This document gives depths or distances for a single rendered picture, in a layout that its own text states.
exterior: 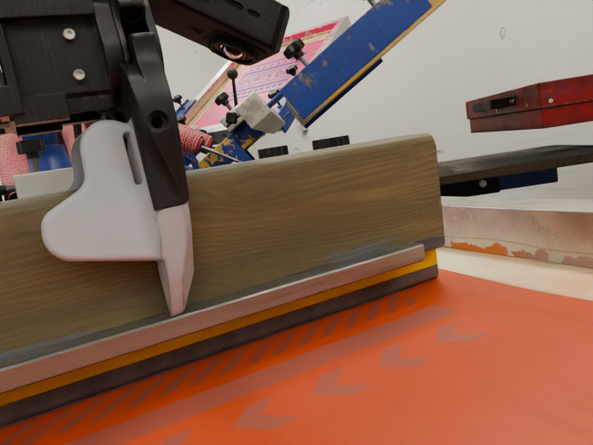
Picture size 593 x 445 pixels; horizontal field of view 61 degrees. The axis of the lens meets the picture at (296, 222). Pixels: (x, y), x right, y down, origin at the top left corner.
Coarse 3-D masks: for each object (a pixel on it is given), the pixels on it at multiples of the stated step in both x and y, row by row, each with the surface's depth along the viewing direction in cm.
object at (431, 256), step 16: (432, 256) 34; (400, 272) 33; (336, 288) 30; (352, 288) 31; (288, 304) 29; (304, 304) 29; (240, 320) 28; (256, 320) 28; (192, 336) 26; (208, 336) 27; (144, 352) 25; (160, 352) 26; (96, 368) 24; (112, 368) 25; (32, 384) 23; (48, 384) 23; (64, 384) 24; (0, 400) 22; (16, 400) 23
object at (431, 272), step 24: (384, 288) 32; (312, 312) 30; (216, 336) 27; (240, 336) 28; (144, 360) 25; (168, 360) 26; (192, 360) 27; (72, 384) 24; (96, 384) 24; (120, 384) 25; (0, 408) 22; (24, 408) 23; (48, 408) 23
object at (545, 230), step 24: (456, 216) 41; (480, 216) 39; (504, 216) 37; (528, 216) 35; (552, 216) 33; (576, 216) 32; (456, 240) 41; (480, 240) 39; (504, 240) 37; (528, 240) 35; (552, 240) 34; (576, 240) 32; (576, 264) 32
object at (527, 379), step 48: (432, 288) 33; (480, 288) 31; (528, 336) 23; (576, 336) 23; (432, 384) 21; (480, 384) 20; (528, 384) 19; (576, 384) 19; (288, 432) 19; (336, 432) 18; (384, 432) 18; (432, 432) 17; (480, 432) 17; (528, 432) 17; (576, 432) 16
